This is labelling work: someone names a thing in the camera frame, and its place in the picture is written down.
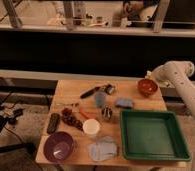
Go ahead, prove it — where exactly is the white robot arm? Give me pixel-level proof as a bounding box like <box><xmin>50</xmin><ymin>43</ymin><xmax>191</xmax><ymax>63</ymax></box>
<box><xmin>146</xmin><ymin>61</ymin><xmax>195</xmax><ymax>171</ymax></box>

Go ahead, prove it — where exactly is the red bowl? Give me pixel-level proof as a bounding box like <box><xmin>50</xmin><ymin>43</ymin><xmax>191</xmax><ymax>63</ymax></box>
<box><xmin>137</xmin><ymin>78</ymin><xmax>158</xmax><ymax>97</ymax></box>

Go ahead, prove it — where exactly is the purple bowl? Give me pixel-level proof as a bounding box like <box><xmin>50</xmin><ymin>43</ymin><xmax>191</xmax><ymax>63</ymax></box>
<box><xmin>43</xmin><ymin>131</ymin><xmax>74</xmax><ymax>163</ymax></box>

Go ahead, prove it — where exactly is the blue sponge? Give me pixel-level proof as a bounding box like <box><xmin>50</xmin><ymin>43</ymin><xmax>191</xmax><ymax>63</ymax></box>
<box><xmin>115</xmin><ymin>98</ymin><xmax>133</xmax><ymax>109</ymax></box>

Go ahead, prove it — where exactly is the small black silver object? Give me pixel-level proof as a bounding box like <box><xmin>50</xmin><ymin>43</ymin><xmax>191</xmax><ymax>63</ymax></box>
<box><xmin>105</xmin><ymin>84</ymin><xmax>115</xmax><ymax>95</ymax></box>

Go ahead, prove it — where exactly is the blue grey cup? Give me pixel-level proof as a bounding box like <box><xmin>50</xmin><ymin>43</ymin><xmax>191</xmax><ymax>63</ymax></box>
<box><xmin>94</xmin><ymin>91</ymin><xmax>106</xmax><ymax>108</ymax></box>

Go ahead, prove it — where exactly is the green plastic tray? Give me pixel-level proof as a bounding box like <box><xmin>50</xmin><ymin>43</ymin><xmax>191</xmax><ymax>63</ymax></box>
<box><xmin>120</xmin><ymin>110</ymin><xmax>191</xmax><ymax>161</ymax></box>

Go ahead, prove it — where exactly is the black white striped ball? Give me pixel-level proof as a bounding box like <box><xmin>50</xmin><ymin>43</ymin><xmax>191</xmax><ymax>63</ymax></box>
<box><xmin>101</xmin><ymin>107</ymin><xmax>113</xmax><ymax>121</ymax></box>

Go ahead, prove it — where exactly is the white paper cup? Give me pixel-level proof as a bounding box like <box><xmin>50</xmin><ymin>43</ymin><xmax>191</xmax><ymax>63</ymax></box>
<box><xmin>83</xmin><ymin>119</ymin><xmax>100</xmax><ymax>138</ymax></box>

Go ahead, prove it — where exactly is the light blue cloth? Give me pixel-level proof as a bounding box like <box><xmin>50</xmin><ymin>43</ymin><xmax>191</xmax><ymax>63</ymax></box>
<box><xmin>87</xmin><ymin>136</ymin><xmax>119</xmax><ymax>162</ymax></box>

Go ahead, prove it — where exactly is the wooden table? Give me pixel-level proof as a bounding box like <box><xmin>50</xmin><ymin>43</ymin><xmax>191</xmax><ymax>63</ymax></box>
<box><xmin>36</xmin><ymin>80</ymin><xmax>186</xmax><ymax>168</ymax></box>

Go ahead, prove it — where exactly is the dark red grape bunch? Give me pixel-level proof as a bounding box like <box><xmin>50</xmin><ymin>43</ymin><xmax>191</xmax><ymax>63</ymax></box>
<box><xmin>61</xmin><ymin>108</ymin><xmax>83</xmax><ymax>130</ymax></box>

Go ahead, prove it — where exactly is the black remote control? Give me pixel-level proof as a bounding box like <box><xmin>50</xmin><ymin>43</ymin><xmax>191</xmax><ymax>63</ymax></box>
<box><xmin>47</xmin><ymin>113</ymin><xmax>60</xmax><ymax>134</ymax></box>

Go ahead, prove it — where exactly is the orange handled tool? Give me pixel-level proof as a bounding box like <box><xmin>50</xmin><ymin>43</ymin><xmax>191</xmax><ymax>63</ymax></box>
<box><xmin>78</xmin><ymin>107</ymin><xmax>95</xmax><ymax>119</ymax></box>

